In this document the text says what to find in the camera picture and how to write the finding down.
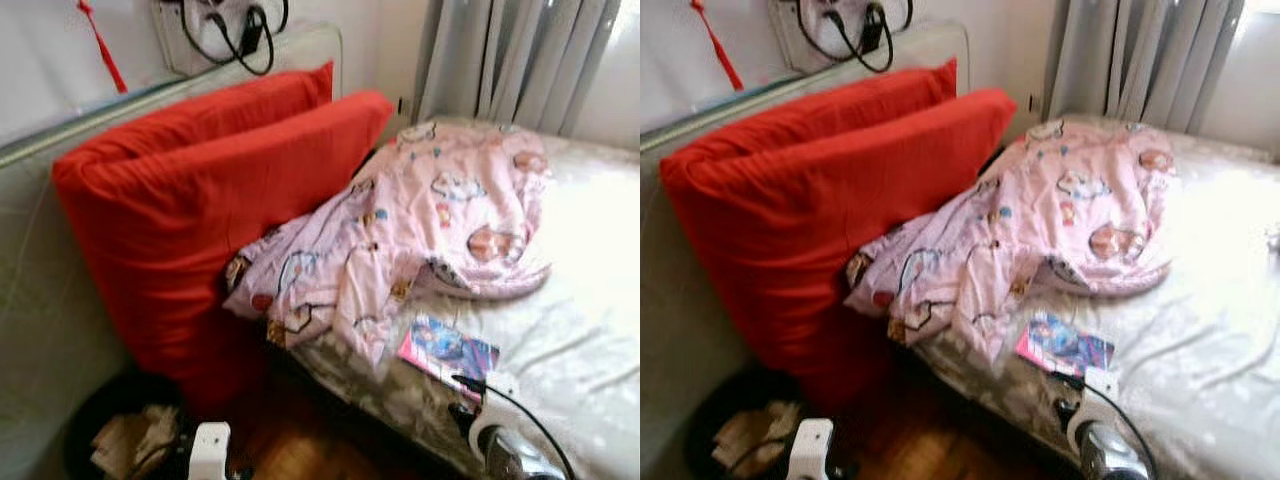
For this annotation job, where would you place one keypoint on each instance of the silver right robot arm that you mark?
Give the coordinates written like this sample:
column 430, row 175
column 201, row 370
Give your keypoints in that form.
column 1110, row 458
column 515, row 460

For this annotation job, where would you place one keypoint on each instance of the pink and blue magazine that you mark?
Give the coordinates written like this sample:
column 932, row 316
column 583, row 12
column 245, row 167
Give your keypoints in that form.
column 1060, row 345
column 440, row 350

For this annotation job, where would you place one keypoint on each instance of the bed with beige floral sheet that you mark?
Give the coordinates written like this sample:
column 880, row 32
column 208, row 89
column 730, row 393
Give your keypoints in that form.
column 1200, row 330
column 570, row 330

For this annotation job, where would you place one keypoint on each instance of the pink cartoon print blanket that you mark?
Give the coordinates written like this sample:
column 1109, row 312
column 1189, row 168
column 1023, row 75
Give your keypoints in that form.
column 400, row 230
column 1020, row 230

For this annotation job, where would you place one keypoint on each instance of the grey padded headboard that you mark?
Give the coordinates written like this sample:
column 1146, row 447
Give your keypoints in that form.
column 30, row 300
column 665, row 320

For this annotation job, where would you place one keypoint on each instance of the black waste bin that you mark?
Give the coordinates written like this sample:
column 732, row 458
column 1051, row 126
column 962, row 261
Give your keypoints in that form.
column 85, row 420
column 705, row 420

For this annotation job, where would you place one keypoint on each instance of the crumpled brown paper waste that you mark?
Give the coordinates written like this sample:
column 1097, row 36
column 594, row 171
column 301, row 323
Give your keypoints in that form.
column 755, row 435
column 135, row 440

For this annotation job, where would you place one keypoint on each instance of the red pillow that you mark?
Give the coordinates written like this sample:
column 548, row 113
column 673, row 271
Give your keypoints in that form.
column 870, row 95
column 200, row 230
column 250, row 98
column 810, row 230

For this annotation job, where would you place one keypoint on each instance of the grey pleated curtain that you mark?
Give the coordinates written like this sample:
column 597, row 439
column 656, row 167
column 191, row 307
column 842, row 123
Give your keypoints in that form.
column 1150, row 50
column 520, row 50

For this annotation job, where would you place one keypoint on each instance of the red hanging tassel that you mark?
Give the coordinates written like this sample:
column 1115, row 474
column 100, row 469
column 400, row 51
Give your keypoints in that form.
column 722, row 55
column 105, row 55

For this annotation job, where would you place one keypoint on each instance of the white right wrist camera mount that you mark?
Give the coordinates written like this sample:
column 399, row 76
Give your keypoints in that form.
column 1095, row 400
column 497, row 405

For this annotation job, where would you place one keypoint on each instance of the white wall box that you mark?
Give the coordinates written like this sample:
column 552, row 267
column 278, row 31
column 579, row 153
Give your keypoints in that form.
column 785, row 35
column 172, row 40

